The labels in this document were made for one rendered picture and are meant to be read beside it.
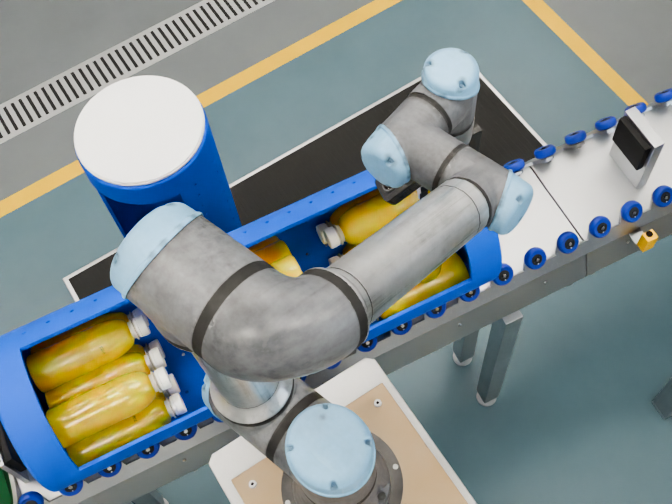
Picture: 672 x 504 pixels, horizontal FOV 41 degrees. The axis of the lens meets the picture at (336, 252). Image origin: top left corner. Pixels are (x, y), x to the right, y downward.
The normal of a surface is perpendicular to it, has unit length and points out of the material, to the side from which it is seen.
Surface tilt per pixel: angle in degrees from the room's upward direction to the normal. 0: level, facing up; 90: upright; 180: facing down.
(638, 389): 0
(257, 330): 31
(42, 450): 51
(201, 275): 7
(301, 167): 0
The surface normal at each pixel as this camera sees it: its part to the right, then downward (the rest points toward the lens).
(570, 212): -0.06, -0.46
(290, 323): 0.39, -0.13
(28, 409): 0.11, -0.13
